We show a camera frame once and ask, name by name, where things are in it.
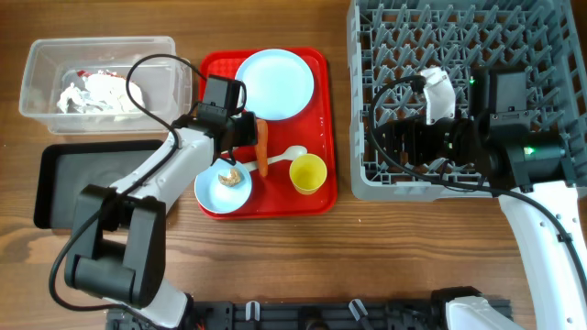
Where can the light blue plate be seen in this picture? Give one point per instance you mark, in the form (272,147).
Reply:
(279,84)

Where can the yellow plastic cup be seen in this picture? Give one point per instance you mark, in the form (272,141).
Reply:
(308,173)

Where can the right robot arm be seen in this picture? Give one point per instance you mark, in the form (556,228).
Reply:
(530,173)

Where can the clear plastic bin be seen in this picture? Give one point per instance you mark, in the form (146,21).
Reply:
(167,84)

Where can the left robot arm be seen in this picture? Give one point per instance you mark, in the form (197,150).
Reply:
(117,249)

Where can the red chili wrapper scrap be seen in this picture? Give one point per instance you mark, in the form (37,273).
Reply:
(87,74)

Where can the light blue bowl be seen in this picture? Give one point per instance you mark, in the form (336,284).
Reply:
(216,197)

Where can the brown food scrap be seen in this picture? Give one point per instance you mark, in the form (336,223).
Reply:
(232,178)

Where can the white plastic spoon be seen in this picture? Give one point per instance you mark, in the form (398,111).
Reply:
(292,153)

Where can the grey dishwasher rack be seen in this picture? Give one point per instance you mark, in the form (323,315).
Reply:
(388,40)

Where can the black plastic tray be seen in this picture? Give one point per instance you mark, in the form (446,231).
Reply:
(66,169)

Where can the orange carrot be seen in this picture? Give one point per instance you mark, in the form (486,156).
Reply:
(261,147)

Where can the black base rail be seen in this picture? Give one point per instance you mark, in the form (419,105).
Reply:
(406,314)

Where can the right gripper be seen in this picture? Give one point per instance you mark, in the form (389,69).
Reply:
(394,142)

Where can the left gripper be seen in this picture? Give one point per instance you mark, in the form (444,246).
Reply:
(250,129)

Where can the red serving tray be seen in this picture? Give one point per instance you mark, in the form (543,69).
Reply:
(274,195)

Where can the white napkin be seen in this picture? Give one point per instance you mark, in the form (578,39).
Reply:
(101,95)

